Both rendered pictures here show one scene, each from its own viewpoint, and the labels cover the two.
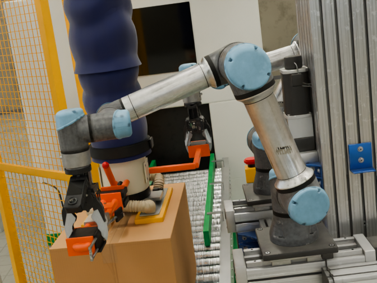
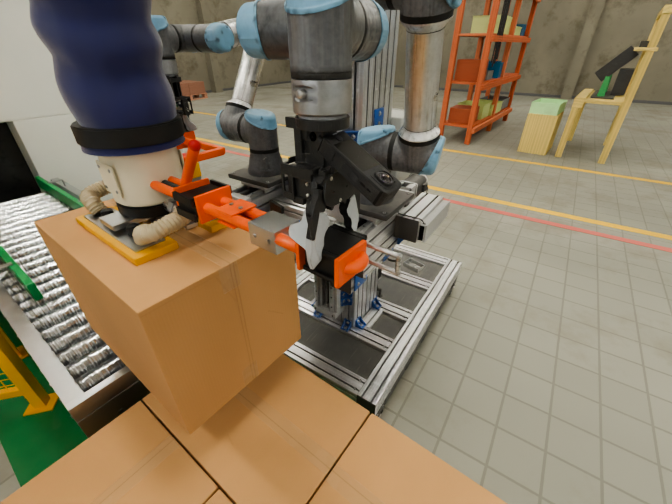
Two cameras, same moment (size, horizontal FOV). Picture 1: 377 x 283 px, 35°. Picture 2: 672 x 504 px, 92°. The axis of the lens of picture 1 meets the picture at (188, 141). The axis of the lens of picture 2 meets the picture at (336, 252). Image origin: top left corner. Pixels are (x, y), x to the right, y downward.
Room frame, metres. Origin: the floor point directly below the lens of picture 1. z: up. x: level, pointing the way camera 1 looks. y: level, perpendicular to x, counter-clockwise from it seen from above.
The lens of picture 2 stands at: (1.29, 0.68, 1.48)
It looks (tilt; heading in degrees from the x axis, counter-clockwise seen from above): 32 degrees down; 302
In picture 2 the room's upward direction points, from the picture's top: straight up
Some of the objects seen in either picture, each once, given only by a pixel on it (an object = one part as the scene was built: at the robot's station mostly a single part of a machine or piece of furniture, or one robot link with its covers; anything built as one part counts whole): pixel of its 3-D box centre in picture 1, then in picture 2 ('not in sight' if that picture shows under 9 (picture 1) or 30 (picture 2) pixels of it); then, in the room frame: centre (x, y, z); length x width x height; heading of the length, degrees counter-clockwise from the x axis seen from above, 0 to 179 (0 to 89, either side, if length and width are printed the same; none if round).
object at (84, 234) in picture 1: (84, 240); (331, 255); (1.53, 0.31, 1.20); 0.08 x 0.07 x 0.05; 174
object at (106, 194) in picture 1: (111, 198); (204, 199); (1.87, 0.27, 1.20); 0.10 x 0.08 x 0.06; 84
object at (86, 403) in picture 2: not in sight; (182, 340); (2.20, 0.27, 0.58); 0.70 x 0.03 x 0.06; 85
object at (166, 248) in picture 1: (133, 261); (178, 284); (2.10, 0.27, 0.87); 0.60 x 0.40 x 0.40; 174
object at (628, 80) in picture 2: not in sight; (588, 86); (0.95, -6.18, 0.94); 1.44 x 1.28 x 1.88; 87
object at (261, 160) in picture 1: (267, 147); (260, 128); (2.25, -0.30, 1.20); 0.13 x 0.12 x 0.14; 1
